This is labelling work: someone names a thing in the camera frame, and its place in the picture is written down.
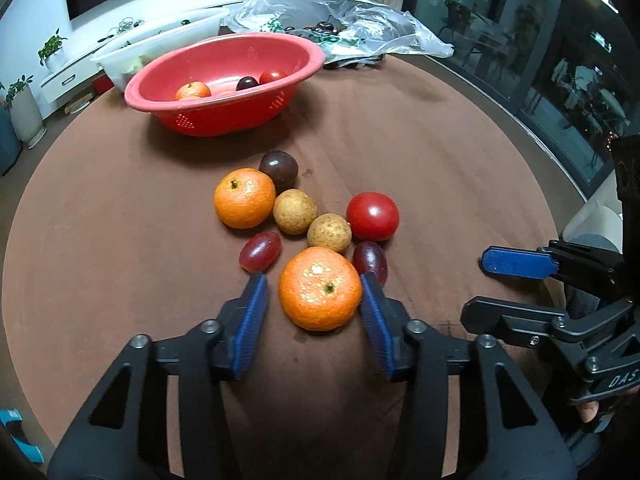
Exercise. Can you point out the blue plastic stool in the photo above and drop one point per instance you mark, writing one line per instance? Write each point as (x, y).
(22, 440)

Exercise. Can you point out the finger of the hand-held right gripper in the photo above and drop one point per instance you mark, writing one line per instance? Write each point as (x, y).
(515, 261)
(505, 317)

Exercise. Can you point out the white plastic basin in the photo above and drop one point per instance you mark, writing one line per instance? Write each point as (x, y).
(165, 30)

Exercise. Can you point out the wooden board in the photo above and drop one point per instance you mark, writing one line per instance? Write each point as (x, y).
(77, 104)

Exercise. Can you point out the glass sliding door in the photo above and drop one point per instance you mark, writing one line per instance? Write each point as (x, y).
(500, 35)

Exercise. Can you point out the clear plastic bag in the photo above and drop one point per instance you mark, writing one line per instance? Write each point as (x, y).
(360, 15)

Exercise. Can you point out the tan longan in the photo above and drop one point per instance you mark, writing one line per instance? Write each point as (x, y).
(295, 211)
(329, 232)

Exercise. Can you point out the white television cabinet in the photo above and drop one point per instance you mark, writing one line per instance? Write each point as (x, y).
(75, 70)

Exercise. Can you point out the red plastic basin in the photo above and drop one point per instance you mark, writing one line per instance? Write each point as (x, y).
(220, 110)

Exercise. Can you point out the person's right hand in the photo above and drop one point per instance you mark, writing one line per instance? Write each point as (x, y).
(587, 412)

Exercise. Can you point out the red cherry tomato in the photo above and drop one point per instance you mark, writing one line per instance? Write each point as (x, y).
(272, 76)
(372, 216)

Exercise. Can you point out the red grape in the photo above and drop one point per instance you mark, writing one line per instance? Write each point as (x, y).
(260, 251)

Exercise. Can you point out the dark purple grape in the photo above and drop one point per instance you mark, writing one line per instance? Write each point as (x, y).
(370, 260)

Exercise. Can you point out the orange mandarin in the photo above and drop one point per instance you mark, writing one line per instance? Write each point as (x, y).
(245, 198)
(320, 289)
(192, 91)

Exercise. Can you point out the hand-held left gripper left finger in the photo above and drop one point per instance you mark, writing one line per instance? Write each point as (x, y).
(247, 330)

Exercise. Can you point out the pile of dark cherries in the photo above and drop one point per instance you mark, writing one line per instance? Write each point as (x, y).
(320, 30)

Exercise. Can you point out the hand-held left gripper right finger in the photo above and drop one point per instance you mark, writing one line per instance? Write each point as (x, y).
(377, 330)

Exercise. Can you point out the small potted plant white pot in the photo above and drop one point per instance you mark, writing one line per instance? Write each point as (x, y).
(52, 52)

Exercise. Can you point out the dark brown cherry tomato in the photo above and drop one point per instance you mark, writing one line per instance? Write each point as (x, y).
(246, 83)
(278, 167)

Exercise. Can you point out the potted plant ribbed white pot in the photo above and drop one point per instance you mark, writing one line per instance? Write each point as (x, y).
(25, 115)

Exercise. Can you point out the red box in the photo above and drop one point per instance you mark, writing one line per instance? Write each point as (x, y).
(102, 85)

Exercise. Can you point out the potted tree blue-grey pot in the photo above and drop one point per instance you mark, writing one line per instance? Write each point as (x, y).
(7, 140)

